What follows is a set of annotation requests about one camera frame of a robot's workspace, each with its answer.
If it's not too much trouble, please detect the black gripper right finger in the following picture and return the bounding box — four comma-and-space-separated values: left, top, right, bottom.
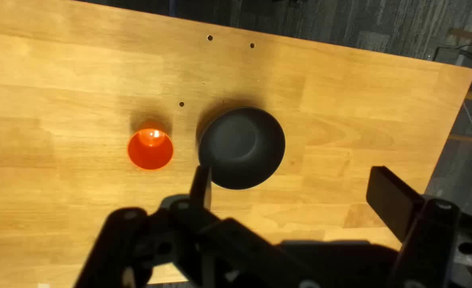
364, 166, 472, 288

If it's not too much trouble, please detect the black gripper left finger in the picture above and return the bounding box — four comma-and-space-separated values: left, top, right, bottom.
73, 164, 280, 288

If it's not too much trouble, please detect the orange plastic cup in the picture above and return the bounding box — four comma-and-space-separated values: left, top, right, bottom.
126, 127, 176, 172

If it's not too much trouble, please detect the black bowl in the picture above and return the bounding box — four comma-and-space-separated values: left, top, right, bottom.
196, 108, 288, 191

